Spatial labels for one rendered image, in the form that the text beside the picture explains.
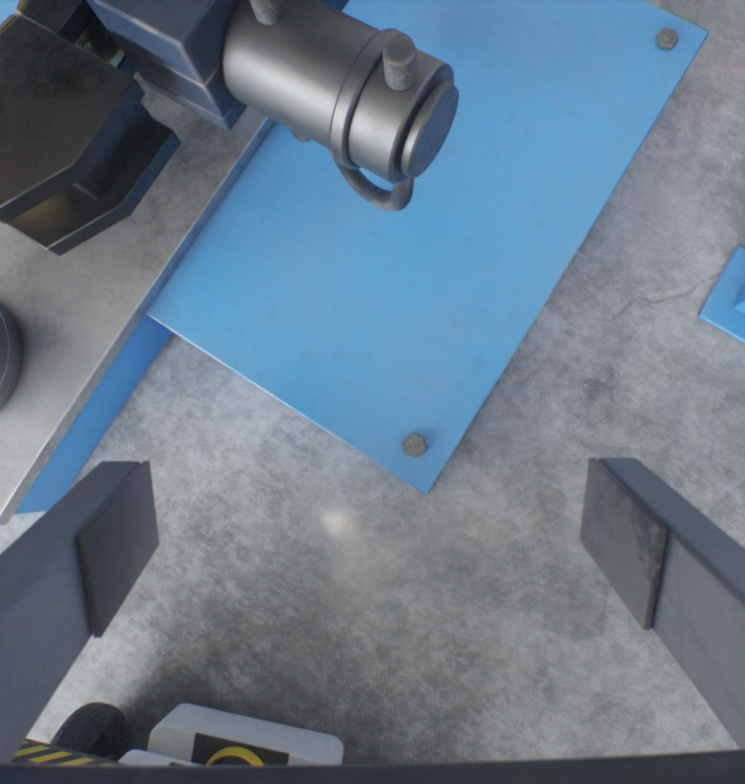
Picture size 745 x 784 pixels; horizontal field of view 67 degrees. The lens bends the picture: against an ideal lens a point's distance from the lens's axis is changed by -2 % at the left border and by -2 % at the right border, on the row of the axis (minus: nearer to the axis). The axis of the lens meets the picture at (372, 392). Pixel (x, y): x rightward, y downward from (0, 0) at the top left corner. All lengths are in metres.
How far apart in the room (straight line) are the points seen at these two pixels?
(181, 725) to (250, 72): 0.81
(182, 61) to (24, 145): 0.15
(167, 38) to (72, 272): 0.53
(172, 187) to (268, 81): 0.45
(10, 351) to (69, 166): 0.47
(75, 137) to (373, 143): 0.24
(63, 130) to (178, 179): 0.42
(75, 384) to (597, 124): 0.87
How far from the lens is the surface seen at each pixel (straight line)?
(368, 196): 0.72
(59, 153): 0.56
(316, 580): 0.96
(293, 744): 0.92
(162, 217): 0.95
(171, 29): 0.54
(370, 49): 0.50
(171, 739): 0.94
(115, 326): 0.92
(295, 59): 0.52
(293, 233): 0.90
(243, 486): 0.97
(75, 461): 1.06
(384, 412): 0.81
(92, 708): 1.03
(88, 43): 0.65
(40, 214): 0.64
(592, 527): 0.17
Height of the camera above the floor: 0.93
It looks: 80 degrees down
